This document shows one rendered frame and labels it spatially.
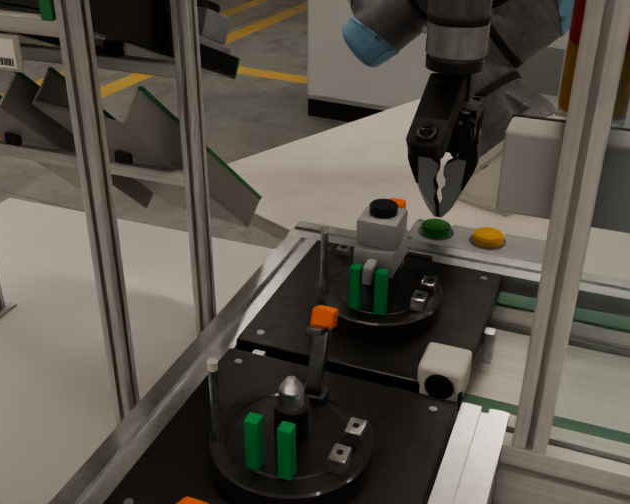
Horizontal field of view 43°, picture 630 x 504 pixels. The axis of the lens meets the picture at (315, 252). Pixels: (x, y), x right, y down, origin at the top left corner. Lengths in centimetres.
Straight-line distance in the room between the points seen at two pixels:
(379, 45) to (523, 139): 48
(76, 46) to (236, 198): 38
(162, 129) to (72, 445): 35
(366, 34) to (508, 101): 39
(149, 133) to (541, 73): 319
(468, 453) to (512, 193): 24
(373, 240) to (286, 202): 57
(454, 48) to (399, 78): 314
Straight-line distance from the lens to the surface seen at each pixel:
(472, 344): 85
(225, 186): 96
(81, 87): 67
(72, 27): 66
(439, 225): 108
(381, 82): 416
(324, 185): 145
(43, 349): 106
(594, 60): 58
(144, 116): 83
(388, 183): 147
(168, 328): 106
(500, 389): 88
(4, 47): 71
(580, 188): 62
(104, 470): 73
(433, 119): 96
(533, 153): 64
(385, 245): 83
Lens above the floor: 145
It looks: 29 degrees down
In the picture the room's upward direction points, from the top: straight up
